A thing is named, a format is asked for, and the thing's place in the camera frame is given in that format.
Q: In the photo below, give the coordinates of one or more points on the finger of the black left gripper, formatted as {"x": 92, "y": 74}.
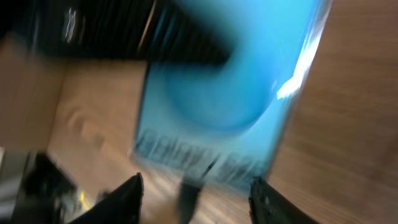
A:
{"x": 150, "y": 30}

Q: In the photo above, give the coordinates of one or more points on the blue screen smartphone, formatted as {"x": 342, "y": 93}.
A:
{"x": 221, "y": 124}

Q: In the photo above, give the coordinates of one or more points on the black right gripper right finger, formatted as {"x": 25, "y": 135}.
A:
{"x": 267, "y": 206}

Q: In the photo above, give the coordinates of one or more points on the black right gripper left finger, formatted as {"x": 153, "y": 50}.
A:
{"x": 121, "y": 206}

